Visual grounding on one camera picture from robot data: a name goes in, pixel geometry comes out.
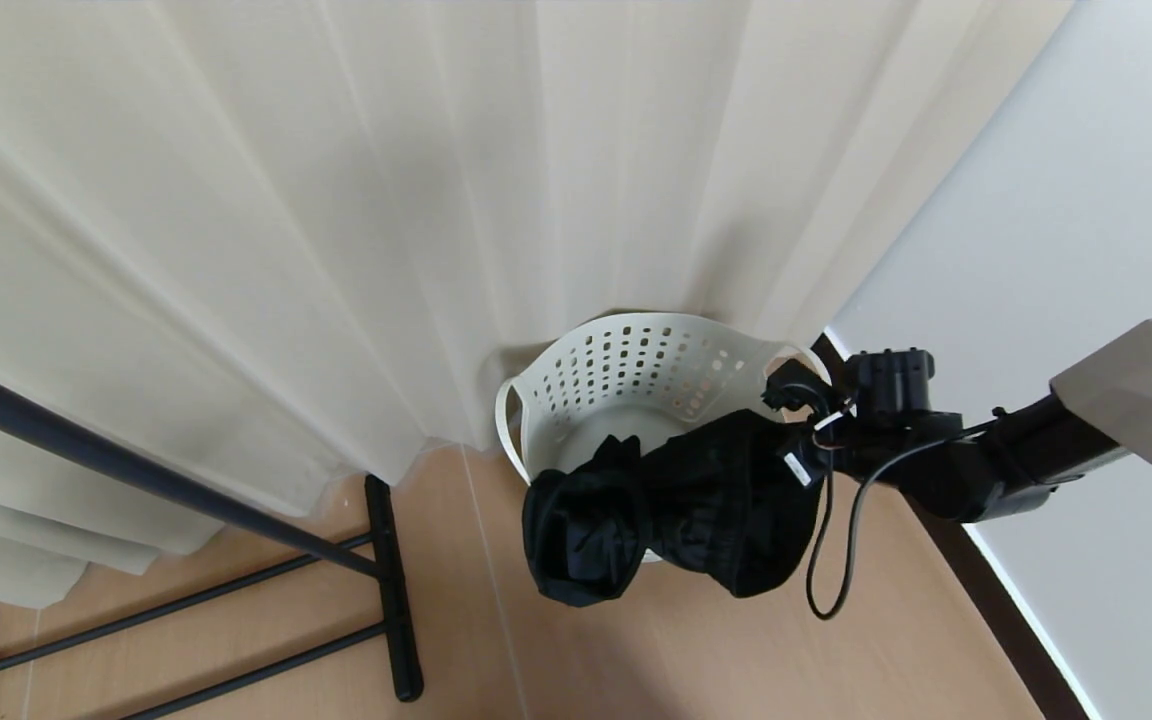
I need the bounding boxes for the black garment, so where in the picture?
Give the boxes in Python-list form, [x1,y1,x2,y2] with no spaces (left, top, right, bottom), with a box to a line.
[521,435,652,608]

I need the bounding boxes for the white curtain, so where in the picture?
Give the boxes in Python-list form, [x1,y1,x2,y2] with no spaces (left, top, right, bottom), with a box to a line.
[0,0,1077,556]
[0,485,165,611]

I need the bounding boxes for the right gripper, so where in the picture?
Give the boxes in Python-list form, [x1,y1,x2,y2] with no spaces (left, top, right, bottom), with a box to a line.
[779,423,864,495]

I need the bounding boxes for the black clothes rack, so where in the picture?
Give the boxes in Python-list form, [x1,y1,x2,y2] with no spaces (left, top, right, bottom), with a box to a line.
[0,345,425,720]

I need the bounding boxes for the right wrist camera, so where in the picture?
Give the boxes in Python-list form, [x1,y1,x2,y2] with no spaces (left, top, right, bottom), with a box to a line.
[762,358,834,419]

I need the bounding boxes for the black shorts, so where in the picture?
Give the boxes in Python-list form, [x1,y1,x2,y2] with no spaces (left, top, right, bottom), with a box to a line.
[636,410,827,599]

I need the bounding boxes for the white laundry basket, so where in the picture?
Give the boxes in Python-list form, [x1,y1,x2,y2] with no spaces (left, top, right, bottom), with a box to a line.
[494,312,832,561]

